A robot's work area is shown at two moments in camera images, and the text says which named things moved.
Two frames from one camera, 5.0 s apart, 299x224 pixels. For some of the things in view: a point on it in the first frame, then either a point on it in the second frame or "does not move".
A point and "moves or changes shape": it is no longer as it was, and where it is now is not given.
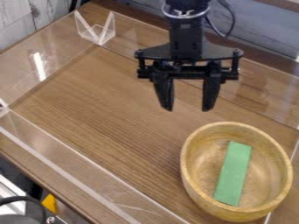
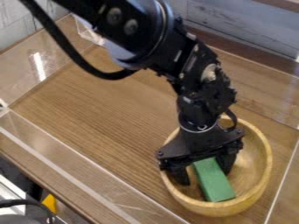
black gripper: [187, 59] -> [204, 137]
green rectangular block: [234, 173] -> [215, 184]
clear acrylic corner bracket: [96, 33] does not move
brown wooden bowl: [269, 173] moves or changes shape
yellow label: [50, 203] does not move
